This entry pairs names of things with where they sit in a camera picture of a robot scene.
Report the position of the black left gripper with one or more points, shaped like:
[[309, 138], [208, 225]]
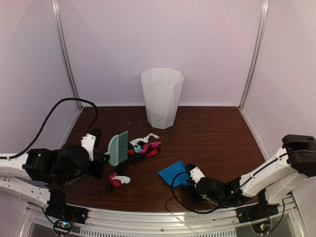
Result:
[[100, 160]]

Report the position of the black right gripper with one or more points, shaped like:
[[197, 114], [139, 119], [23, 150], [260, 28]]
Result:
[[194, 199]]

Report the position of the large pink paper scrap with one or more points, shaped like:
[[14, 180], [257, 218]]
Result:
[[115, 182]]

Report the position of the mint green hand brush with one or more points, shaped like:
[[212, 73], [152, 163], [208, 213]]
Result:
[[118, 149]]

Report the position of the blue plastic dustpan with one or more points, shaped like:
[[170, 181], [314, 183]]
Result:
[[170, 172]]

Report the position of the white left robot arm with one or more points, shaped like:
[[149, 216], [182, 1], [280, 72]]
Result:
[[61, 167]]

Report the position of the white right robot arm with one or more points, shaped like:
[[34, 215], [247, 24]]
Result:
[[294, 162]]

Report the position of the small black paper ball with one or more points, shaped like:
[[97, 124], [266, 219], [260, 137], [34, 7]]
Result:
[[109, 189]]

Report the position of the long black paper scrap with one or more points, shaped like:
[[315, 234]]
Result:
[[121, 169]]

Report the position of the long white paper scrap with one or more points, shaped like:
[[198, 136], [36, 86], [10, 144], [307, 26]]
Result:
[[143, 139]]

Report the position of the light blue paper scrap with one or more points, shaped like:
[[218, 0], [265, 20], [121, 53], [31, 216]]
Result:
[[137, 149]]

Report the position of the pink paper strip scrap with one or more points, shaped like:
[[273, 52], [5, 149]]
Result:
[[148, 146]]

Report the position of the translucent white waste bin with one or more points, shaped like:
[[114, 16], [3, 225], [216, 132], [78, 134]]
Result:
[[161, 90]]

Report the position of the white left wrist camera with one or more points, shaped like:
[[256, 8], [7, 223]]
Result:
[[90, 141]]

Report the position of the aluminium right frame rail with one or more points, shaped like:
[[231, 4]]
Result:
[[263, 17]]

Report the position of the aluminium frame rail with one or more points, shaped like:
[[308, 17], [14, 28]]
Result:
[[67, 64], [263, 17]]

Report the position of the aluminium left frame rail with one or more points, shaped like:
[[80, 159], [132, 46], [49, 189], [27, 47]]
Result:
[[67, 64]]

